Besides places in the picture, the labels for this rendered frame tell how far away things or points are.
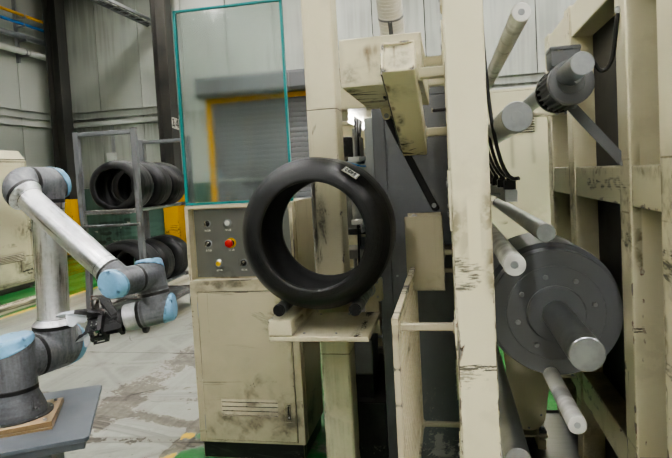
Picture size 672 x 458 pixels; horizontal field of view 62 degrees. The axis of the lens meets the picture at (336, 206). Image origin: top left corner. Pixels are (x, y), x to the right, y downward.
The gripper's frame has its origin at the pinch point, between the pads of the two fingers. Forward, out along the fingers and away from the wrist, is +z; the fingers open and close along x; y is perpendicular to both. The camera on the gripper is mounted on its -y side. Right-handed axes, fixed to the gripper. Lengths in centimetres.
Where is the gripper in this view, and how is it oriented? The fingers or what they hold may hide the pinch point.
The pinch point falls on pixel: (65, 327)
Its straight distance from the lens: 212.0
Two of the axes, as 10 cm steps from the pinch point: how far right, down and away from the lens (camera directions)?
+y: 2.0, 6.7, -7.2
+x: 1.1, 7.1, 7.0
